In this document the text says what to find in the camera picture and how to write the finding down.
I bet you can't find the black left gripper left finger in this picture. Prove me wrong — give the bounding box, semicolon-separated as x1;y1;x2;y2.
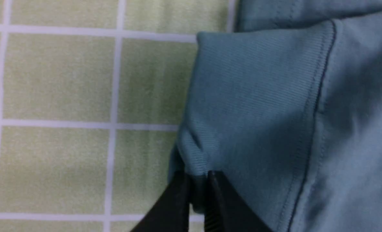
131;172;191;232

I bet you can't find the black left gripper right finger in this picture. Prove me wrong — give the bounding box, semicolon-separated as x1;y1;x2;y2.
204;171;272;232

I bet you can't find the green long-sleeve top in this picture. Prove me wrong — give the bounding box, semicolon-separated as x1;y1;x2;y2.
168;0;382;232

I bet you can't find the green checkered tablecloth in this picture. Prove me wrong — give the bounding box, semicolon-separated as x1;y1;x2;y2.
0;0;236;232

